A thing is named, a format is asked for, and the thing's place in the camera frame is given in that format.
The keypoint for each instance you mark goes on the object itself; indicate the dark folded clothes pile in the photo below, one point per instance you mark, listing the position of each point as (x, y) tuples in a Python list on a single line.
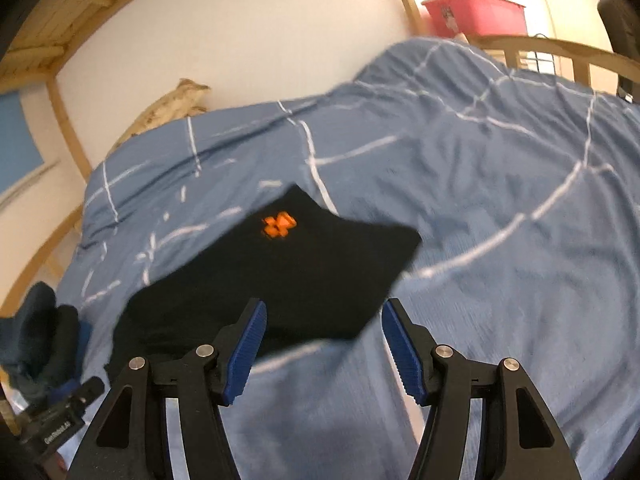
[(39, 344)]

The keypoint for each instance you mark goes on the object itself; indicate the red storage box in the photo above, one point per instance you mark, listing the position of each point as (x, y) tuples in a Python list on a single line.
[(476, 17)]

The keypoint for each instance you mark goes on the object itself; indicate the black pants orange logo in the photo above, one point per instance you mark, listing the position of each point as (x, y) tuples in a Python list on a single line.
[(320, 277)]

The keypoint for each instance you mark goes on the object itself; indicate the beige patterned pillow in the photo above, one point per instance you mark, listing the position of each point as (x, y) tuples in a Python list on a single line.
[(182, 102)]

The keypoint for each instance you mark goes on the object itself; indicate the black wire rack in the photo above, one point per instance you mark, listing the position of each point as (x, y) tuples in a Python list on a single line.
[(539, 62)]

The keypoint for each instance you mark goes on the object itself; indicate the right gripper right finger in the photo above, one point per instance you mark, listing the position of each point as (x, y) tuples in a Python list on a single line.
[(519, 437)]

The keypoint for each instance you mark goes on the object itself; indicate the person's hand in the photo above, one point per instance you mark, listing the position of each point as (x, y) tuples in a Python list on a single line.
[(60, 463)]

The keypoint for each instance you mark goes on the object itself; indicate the blue window blind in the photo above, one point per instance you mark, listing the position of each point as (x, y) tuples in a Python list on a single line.
[(19, 155)]

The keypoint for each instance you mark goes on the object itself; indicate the wooden bunk bed frame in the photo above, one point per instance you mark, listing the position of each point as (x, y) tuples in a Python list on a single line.
[(83, 70)]

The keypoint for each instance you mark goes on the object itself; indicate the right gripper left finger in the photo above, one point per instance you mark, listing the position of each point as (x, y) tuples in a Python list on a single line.
[(128, 435)]

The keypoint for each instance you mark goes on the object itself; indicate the blue checked duvet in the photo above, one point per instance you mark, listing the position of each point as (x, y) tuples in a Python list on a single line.
[(501, 207)]

